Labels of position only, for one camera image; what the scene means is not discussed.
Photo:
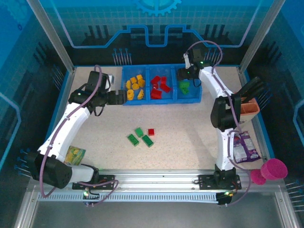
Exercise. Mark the small red lego brick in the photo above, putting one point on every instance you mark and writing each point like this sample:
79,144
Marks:
164,79
151,131

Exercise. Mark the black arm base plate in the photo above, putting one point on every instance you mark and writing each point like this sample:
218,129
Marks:
205,180
108,179

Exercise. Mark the yellow round lego piece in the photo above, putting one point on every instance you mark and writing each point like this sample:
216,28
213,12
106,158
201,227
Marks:
135,86

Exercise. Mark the aluminium mounting rail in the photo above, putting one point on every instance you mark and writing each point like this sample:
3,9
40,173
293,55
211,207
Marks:
154,180

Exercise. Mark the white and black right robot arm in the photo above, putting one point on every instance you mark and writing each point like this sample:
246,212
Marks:
223,147

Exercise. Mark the purple snack bag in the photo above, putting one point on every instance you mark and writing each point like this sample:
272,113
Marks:
247,147

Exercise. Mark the aluminium frame post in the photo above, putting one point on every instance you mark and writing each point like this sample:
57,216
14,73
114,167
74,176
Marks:
51,35
261,35

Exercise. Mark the green sloped lego brick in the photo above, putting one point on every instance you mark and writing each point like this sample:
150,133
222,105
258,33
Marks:
139,131

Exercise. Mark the long green lego brick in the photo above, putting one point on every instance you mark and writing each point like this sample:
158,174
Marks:
184,84
133,139
147,141

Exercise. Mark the black controller box with LED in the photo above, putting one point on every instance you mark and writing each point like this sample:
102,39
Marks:
225,198
91,198

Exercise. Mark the beige and orange knife block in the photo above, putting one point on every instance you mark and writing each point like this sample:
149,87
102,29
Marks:
249,108

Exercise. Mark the small yellow lego brick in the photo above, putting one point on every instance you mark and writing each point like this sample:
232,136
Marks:
134,80
141,82
128,83
140,77
140,94

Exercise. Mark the small green lego brick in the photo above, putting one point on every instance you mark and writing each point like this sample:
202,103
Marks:
185,90

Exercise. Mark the small pink foam cylinder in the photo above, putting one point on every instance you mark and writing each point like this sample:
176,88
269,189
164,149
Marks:
257,177

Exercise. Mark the long orange lego brick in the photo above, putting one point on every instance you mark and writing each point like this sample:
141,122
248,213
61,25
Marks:
130,94

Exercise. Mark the pink plastic cup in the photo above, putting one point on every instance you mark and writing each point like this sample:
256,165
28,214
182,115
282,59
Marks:
274,169

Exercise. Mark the blue three-compartment plastic bin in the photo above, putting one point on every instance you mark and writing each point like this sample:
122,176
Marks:
172,98

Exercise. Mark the green and yellow snack bag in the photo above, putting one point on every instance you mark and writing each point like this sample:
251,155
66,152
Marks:
76,154

